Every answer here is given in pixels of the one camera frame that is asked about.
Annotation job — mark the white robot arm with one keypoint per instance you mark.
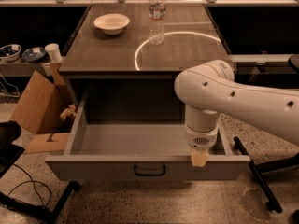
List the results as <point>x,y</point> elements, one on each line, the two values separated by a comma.
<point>208,90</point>

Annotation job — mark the black stand base right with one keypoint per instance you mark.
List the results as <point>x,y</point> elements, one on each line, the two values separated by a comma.
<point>259,169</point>

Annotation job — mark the crumpled packing paper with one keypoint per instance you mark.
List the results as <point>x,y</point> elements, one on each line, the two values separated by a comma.
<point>68,116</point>

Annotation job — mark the brown cardboard box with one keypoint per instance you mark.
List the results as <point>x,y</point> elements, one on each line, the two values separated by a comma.
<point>38,111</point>

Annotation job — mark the white bowl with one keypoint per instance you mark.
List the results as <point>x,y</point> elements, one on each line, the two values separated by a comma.
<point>111,24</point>

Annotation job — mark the grey top drawer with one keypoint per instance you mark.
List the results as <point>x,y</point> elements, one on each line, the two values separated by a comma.
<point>139,152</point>

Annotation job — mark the dark blue bowl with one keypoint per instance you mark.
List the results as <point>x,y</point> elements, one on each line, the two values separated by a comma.
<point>34,55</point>

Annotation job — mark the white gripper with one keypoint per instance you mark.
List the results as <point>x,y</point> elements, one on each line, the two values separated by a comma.
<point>201,139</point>

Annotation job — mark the white paper cup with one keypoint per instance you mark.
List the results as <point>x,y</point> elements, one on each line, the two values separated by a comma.
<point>53,50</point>

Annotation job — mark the black chair seat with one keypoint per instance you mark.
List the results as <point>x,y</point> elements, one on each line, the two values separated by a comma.
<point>9,153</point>

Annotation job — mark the clear plastic water bottle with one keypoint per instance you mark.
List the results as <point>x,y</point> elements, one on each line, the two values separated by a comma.
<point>157,12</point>

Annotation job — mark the grey drawer cabinet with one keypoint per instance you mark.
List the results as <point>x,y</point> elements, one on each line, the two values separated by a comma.
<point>129,80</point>

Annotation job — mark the black stand base left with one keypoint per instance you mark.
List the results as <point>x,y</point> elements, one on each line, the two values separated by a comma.
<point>37,211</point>

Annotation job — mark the grey low shelf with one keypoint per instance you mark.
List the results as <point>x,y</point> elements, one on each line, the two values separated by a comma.
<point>21,68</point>

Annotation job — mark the black stand base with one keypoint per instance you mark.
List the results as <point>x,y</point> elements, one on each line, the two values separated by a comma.
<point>259,169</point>
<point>37,211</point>

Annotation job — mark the blue patterned bowl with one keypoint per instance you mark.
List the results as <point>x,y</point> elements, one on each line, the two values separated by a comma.
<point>10,52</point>

